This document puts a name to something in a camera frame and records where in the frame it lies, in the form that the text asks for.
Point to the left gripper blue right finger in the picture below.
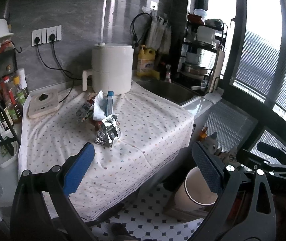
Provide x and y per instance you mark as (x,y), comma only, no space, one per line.
(208,165)

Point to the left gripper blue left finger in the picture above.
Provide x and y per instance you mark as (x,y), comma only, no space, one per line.
(75,168)

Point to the aluminium foil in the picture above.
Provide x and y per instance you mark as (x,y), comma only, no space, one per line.
(109,132)

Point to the white plastic bag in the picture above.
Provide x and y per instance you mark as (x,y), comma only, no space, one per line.
(99,107)

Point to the blue medicine box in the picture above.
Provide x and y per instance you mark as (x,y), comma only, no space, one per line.
(109,103)

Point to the white trash bin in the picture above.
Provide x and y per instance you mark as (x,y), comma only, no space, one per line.
(194,193)

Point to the white kitchen scale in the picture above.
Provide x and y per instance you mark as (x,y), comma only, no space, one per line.
(43,104)

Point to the steel kitchen sink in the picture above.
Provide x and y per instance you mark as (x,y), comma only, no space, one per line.
(170,91)

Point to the white plastic tray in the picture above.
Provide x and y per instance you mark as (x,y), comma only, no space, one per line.
(5,157)

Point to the condiment bottles on rack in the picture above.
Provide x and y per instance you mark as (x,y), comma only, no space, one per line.
(13,94)

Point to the white cutting board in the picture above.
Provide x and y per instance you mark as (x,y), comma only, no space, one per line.
(216,71)

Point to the white air fryer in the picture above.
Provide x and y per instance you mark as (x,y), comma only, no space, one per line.
(111,68)

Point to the yellow detergent bottle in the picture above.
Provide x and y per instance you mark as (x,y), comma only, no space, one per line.
(145,62)

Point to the black dish rack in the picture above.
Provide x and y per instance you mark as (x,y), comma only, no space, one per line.
(201,41)

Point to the hanging plastic bags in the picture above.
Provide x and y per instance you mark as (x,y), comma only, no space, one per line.
(159,35)

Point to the white wall socket plate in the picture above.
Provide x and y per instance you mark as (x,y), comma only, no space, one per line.
(45,33)

